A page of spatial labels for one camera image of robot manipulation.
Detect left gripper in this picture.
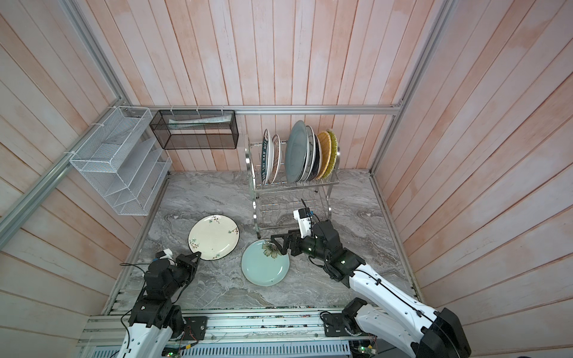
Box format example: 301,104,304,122
164,251,201,298

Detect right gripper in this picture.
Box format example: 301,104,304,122
273,228,332,266

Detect stainless steel dish rack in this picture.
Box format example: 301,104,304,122
245,140,340,239

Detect cream floral plate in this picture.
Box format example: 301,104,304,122
188,214,240,261

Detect dark teal ceramic plate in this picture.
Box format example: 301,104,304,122
284,120,309,183

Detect white plate with text rim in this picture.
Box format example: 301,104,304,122
261,129,274,185

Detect black round plate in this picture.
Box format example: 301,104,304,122
312,135,323,180

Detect orange sunburst plate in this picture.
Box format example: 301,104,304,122
300,125,313,182
269,134,281,183

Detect yellow green woven plate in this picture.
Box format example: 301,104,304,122
324,129,338,178

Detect white plate green clover motif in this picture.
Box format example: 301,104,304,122
307,130,316,181

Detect orange woven bamboo plate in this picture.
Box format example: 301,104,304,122
316,130,332,180

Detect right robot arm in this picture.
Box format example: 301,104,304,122
270,220,472,357

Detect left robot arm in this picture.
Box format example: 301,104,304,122
116,249,201,357

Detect light green flower plate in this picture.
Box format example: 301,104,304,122
241,240,290,287

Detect rolled paper tube in basket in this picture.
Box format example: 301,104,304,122
168,114,233,130

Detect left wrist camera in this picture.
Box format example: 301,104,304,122
155,249,175,262

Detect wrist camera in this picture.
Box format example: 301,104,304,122
155,249,175,262
293,207,313,238

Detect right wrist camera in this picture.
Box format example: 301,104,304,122
293,207,313,238

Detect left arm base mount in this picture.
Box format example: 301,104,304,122
182,316,208,342

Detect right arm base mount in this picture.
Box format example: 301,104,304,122
319,311,363,337

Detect white wire mesh shelf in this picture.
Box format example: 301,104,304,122
70,107,172,216

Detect black mesh wall basket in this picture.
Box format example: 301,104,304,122
150,109,240,150

